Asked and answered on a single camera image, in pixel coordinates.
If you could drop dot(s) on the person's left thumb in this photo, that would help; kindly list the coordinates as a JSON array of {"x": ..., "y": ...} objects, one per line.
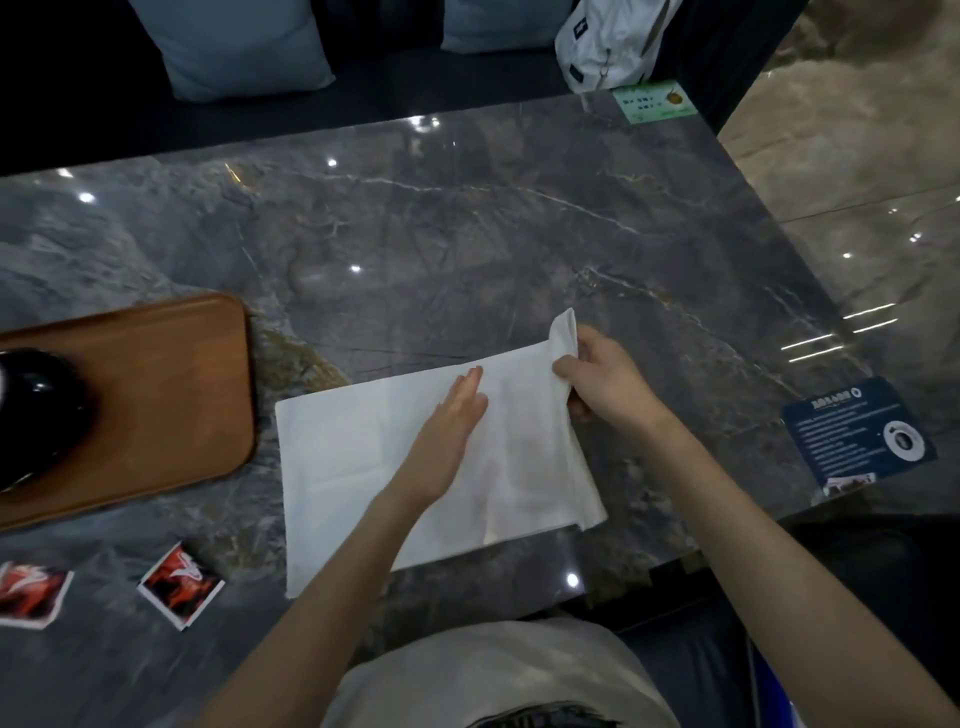
[{"x": 476, "y": 414}]

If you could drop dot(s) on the white bag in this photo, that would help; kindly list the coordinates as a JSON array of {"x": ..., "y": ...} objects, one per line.
[{"x": 607, "y": 41}]

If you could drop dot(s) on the white cloth napkin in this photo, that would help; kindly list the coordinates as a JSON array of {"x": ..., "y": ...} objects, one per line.
[{"x": 352, "y": 465}]

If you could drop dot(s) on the dark upholstered bench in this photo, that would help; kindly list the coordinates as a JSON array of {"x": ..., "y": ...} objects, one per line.
[{"x": 75, "y": 90}]

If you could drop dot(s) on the person's right forearm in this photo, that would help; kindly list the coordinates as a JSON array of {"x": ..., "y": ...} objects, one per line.
[{"x": 772, "y": 570}]

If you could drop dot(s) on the dark blue table sticker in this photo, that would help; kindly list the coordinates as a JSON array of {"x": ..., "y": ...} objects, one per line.
[{"x": 855, "y": 439}]

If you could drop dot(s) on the person's left hand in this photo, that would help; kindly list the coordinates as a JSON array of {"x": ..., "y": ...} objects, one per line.
[{"x": 439, "y": 450}]

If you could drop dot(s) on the person's left forearm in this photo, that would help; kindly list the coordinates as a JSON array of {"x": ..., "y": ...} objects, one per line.
[{"x": 330, "y": 600}]

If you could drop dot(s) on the person's right thumb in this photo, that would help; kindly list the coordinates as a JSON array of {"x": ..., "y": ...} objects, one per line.
[{"x": 571, "y": 369}]

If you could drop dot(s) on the brown wooden tray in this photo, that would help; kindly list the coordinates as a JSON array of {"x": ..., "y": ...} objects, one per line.
[{"x": 165, "y": 405}]

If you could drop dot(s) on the light blue cushion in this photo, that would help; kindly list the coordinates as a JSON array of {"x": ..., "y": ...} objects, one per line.
[
  {"x": 502, "y": 22},
  {"x": 232, "y": 45}
]

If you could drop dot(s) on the person's white shirt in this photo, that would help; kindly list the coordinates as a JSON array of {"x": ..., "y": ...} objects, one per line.
[{"x": 495, "y": 675}]

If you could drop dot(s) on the red and white packet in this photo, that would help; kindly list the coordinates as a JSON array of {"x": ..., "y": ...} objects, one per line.
[
  {"x": 180, "y": 586},
  {"x": 30, "y": 594}
]

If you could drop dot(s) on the green table sticker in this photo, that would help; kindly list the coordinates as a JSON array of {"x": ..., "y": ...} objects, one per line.
[{"x": 652, "y": 103}]

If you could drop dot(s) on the person's right hand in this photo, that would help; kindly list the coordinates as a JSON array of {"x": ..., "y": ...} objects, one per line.
[{"x": 615, "y": 386}]

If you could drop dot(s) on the person's dark trousers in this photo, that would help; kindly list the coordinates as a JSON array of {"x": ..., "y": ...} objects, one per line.
[{"x": 885, "y": 592}]

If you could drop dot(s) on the glossy black bowl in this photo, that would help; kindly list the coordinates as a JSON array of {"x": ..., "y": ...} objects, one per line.
[{"x": 37, "y": 420}]

